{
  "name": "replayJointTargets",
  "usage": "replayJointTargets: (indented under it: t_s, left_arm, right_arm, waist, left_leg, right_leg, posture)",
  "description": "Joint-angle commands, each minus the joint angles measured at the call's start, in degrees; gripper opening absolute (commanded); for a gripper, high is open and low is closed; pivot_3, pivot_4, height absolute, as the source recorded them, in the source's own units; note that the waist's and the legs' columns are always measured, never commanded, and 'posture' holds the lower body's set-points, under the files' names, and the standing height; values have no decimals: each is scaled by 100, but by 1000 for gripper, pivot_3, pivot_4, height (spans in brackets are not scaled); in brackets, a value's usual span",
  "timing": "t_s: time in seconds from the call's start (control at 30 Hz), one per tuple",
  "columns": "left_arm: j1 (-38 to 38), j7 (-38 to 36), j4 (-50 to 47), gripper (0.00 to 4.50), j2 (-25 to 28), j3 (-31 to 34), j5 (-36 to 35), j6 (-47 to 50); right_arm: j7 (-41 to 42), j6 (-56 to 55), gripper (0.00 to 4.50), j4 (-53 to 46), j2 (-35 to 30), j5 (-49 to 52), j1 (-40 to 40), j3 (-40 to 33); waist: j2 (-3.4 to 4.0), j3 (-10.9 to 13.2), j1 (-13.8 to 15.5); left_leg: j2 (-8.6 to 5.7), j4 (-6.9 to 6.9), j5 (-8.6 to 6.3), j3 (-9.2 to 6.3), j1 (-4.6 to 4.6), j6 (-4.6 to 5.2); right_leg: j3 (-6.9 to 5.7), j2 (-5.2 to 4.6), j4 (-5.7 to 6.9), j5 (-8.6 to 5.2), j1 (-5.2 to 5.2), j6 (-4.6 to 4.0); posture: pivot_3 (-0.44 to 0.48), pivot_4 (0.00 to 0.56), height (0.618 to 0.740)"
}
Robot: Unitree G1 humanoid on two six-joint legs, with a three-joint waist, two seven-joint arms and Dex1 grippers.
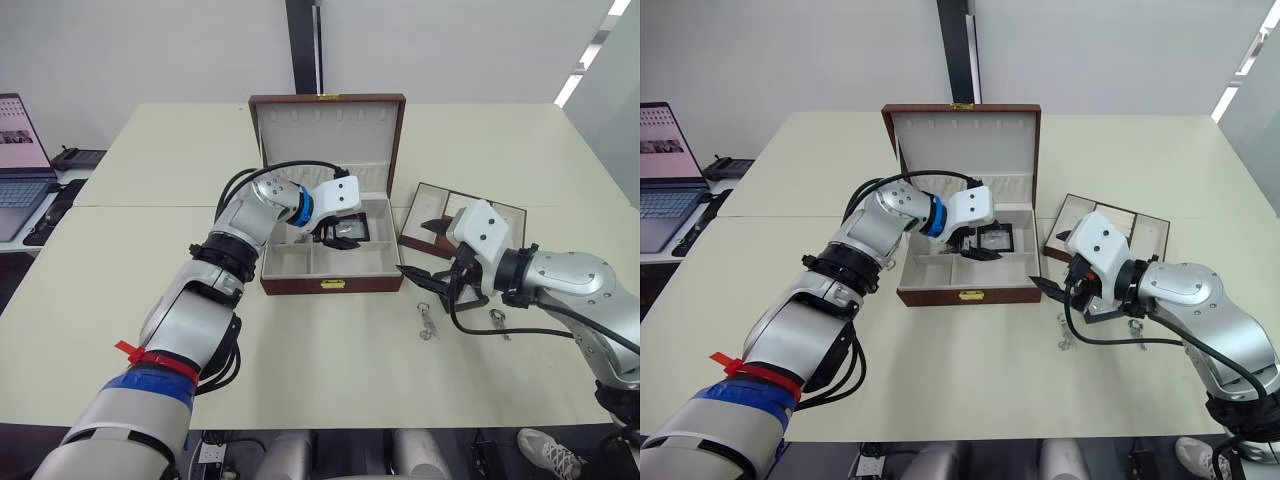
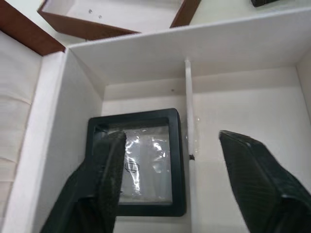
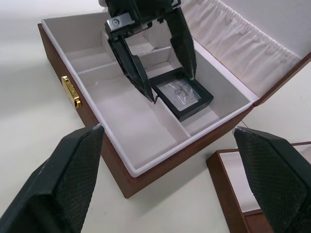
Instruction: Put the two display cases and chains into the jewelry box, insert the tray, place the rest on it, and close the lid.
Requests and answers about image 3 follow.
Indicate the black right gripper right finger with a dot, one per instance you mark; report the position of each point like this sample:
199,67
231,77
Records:
279,179

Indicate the black framed display case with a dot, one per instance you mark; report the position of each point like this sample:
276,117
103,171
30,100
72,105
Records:
194,103

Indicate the brown jewelry insert tray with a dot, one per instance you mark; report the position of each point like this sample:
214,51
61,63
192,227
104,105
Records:
224,170

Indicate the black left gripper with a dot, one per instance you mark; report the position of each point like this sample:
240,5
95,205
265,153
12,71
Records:
136,11

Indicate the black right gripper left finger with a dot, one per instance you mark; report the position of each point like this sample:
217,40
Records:
56,184

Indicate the brown open jewelry box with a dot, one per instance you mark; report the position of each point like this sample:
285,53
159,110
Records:
116,116

